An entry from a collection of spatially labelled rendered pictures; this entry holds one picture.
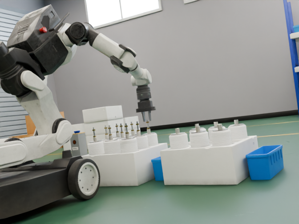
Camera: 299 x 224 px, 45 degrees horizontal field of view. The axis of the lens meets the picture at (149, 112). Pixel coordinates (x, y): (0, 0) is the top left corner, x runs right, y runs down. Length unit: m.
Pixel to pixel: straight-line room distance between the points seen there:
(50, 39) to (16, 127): 6.22
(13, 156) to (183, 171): 0.80
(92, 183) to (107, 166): 0.23
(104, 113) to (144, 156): 2.80
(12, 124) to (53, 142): 6.15
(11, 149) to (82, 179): 0.36
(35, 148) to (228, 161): 0.95
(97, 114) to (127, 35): 3.57
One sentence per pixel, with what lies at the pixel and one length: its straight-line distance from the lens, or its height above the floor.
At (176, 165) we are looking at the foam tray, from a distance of 1.84.
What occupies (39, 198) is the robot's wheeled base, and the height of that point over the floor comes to 0.08.
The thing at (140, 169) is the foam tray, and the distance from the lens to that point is 2.00.
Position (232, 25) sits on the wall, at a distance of 7.21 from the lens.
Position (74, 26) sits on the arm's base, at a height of 0.89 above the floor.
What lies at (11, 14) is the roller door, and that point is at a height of 2.92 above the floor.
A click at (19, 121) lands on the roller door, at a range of 8.22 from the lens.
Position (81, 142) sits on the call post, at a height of 0.26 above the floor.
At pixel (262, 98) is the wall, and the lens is 6.99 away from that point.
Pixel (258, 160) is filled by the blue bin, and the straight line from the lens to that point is 1.78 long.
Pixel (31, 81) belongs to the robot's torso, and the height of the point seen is 0.62.
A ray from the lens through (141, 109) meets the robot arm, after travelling 2.23.
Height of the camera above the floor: 0.38
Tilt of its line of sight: level
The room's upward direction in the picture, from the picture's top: 8 degrees counter-clockwise
